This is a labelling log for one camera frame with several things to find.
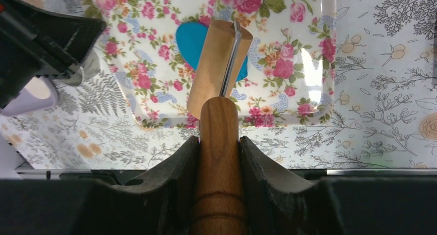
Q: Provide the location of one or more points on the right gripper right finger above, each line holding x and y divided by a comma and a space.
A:
356, 201

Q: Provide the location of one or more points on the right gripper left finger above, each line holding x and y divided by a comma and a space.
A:
155, 202

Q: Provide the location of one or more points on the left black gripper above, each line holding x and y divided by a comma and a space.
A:
39, 43

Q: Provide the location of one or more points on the wooden rolling pin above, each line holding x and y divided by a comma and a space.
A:
218, 202

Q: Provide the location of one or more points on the floral cutting board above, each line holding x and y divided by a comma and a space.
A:
291, 59

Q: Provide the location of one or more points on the blue dough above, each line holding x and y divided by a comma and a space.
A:
191, 45

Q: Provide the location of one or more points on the floral tablecloth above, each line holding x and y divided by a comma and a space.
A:
383, 105

